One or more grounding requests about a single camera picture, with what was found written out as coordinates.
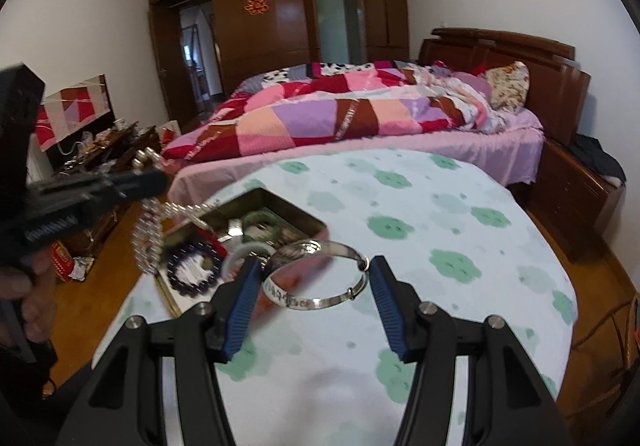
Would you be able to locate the white crumpled packet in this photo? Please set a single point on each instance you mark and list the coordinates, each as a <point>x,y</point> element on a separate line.
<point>84,267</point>

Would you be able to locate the white jade bangle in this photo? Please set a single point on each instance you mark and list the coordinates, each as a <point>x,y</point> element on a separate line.
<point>235,258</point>

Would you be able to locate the person's left hand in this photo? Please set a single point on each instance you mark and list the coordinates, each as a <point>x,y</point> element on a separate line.
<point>40,291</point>

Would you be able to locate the cluttered wooden dresser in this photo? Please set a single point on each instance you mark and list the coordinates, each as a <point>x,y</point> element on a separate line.
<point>95,231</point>

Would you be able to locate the wooden nightstand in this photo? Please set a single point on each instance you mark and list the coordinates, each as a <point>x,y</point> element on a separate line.
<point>570,198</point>

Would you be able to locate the pink tin box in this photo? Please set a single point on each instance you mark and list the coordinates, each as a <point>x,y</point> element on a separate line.
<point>282,206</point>

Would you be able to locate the red snack tin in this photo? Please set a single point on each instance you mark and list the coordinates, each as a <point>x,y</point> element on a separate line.
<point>62,263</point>

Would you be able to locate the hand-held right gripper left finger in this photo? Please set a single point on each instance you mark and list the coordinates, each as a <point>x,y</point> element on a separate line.
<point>245,306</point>

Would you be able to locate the rectangular mirror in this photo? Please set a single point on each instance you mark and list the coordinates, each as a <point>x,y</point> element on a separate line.
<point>75,110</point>

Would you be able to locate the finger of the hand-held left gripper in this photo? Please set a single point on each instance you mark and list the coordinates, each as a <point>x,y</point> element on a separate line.
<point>140,183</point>

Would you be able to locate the floral pillow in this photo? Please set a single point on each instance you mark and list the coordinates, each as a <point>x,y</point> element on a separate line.
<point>507,85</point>

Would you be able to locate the red paper decoration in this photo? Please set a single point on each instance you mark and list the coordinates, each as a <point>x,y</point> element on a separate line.
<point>255,4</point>

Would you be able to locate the red white bag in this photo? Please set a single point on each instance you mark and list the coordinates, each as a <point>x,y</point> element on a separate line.
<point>170,133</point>

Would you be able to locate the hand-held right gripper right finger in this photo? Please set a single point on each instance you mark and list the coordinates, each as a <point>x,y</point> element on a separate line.
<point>387,311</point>

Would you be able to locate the wooden bed headboard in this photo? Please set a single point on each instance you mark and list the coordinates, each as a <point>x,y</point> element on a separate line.
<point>550,85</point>

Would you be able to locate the dark cloth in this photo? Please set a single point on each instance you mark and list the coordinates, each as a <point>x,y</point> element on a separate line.
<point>597,158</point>

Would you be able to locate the brown wooden wardrobe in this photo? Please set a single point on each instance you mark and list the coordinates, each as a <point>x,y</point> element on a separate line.
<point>280,25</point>

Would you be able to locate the wooden door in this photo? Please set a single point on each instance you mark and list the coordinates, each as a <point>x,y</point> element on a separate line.
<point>167,70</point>

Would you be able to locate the white green cloud tablecloth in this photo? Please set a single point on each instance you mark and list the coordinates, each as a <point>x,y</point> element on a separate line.
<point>450,226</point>

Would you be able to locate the patchwork quilt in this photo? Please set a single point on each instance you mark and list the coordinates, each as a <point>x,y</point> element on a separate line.
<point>300,120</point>

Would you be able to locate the silver bangle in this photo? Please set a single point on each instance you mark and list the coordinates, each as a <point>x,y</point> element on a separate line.
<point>274,293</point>

